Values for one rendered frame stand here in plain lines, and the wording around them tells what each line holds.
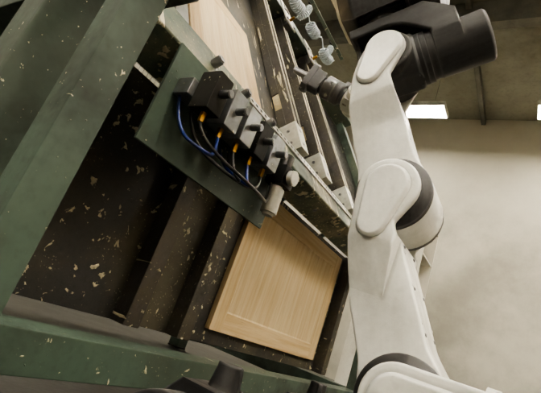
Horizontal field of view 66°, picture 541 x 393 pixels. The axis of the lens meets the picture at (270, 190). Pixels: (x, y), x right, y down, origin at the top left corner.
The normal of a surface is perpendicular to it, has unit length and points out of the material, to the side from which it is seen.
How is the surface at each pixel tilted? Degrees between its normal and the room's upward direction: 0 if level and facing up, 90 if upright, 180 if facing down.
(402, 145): 90
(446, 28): 111
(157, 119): 90
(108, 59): 90
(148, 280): 90
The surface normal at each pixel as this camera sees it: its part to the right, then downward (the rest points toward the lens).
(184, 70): 0.81, 0.11
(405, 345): -0.48, -0.43
